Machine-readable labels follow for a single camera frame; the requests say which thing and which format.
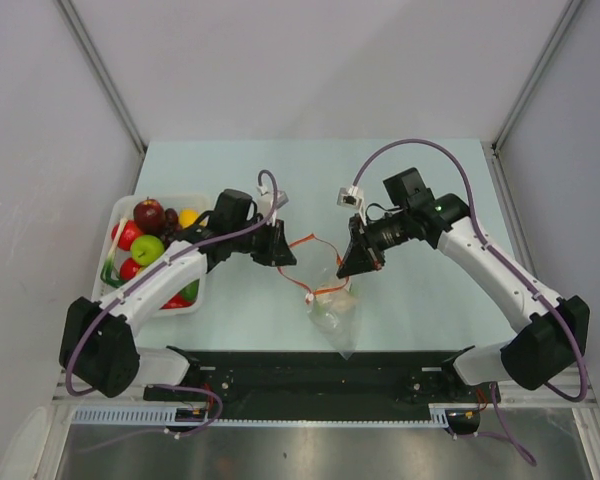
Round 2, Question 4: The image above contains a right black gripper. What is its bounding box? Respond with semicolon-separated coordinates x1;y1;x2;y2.
338;209;411;279

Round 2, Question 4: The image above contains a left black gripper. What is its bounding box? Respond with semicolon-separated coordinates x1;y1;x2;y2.
230;216;296;267

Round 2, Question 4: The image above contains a clear zip top bag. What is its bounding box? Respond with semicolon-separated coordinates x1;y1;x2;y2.
276;232;363;361

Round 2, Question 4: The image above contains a white cauliflower toy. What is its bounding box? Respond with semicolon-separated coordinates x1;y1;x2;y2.
309;284;358;328

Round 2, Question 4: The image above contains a green red mango toy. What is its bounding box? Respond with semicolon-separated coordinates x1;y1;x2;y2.
179;280;200;303

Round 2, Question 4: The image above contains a green apple toy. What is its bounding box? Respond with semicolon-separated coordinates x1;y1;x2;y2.
130;235;165;267

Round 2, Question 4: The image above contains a dark red apple toy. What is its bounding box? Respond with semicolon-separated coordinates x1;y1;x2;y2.
133;198;166;236

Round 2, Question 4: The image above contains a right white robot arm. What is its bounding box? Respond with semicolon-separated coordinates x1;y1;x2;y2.
336;168;590;401

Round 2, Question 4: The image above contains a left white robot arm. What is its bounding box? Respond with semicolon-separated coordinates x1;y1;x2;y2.
59;189;296;400

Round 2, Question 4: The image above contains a white plastic food tray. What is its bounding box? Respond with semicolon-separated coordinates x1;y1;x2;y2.
91;193;211;317

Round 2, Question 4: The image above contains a yellow lemon toy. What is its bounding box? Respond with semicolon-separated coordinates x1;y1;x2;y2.
178;208;200;229

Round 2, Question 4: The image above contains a purple grapes toy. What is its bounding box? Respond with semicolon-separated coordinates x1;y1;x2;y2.
158;208;182;249

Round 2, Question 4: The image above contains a red tomato toy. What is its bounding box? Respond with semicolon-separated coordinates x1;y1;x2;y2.
119;258;144;282
117;220;144;252

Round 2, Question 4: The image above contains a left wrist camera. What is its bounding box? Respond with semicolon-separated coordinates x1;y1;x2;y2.
256;185;289;224

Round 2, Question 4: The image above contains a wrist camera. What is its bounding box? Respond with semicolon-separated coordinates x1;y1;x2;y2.
336;185;366;223
256;185;289;224

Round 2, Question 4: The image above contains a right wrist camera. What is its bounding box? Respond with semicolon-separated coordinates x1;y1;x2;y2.
336;185;366;223

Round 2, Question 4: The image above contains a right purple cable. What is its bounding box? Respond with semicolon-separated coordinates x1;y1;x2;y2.
352;138;592;466

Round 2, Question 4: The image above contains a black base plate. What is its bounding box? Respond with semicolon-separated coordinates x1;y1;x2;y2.
143;351;499;422

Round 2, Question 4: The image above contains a white cable duct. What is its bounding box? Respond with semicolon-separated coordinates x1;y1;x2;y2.
72;406;449;429

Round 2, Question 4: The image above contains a left aluminium frame post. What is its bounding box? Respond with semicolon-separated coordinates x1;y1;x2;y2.
52;0;148;154

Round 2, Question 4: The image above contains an aluminium frame post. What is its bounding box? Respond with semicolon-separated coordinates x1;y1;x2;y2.
491;0;587;154
52;0;148;154

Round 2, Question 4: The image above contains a right aluminium frame post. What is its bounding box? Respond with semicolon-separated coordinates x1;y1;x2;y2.
491;0;587;154

